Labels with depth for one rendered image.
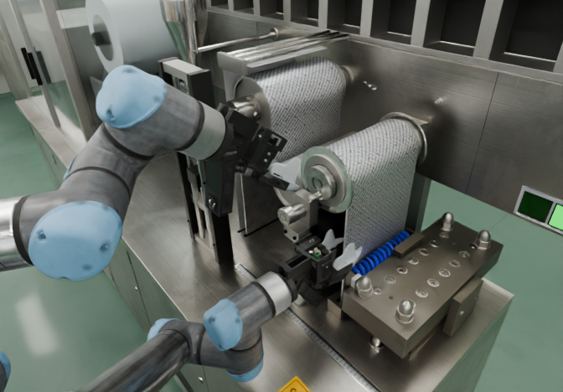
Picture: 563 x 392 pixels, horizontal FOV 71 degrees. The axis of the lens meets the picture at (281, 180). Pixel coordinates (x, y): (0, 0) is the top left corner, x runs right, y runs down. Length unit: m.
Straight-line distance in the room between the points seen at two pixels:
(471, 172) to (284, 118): 0.45
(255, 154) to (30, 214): 0.30
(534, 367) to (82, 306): 2.26
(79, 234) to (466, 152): 0.83
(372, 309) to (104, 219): 0.59
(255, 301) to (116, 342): 1.58
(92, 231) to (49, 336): 2.03
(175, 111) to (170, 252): 0.76
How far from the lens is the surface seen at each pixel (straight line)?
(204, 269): 1.14
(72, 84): 1.52
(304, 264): 0.76
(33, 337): 2.46
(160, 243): 1.26
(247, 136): 0.60
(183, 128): 0.51
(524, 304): 2.52
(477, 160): 1.00
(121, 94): 0.48
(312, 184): 0.82
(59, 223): 0.42
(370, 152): 0.83
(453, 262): 1.02
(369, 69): 1.09
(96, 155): 0.52
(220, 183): 0.60
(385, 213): 0.95
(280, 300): 0.74
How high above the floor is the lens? 1.69
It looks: 32 degrees down
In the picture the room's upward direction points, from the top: 2 degrees counter-clockwise
